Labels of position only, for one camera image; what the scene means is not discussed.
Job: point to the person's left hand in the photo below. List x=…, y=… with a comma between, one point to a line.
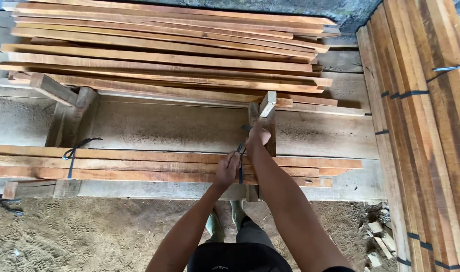
x=226, y=170

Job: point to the person's right hand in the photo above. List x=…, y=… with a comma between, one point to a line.
x=257, y=139

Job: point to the person's left fingers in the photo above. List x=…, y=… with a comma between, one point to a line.
x=233, y=158

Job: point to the person's right fingers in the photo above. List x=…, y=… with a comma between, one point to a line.
x=261, y=134

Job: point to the green rubber boot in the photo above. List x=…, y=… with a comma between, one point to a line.
x=238, y=213
x=215, y=226

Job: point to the dark grey trousers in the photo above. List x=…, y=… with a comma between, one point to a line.
x=254, y=234

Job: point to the bundle of wooden slats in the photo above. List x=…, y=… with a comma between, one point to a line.
x=139, y=164

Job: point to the black shirt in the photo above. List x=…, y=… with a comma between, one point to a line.
x=239, y=258

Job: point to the loose pile of wooden slats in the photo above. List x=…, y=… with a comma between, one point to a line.
x=158, y=56

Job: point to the small wood offcut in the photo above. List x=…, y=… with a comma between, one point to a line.
x=375, y=226
x=374, y=259
x=383, y=247
x=389, y=241

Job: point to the slanted wooden block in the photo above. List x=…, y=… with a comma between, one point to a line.
x=52, y=88

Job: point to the upright wooden jig post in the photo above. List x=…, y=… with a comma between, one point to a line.
x=268, y=109

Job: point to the wide wooden jig post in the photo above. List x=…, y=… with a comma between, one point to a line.
x=77, y=117

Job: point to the short wooden support rail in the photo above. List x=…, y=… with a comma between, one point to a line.
x=29, y=189

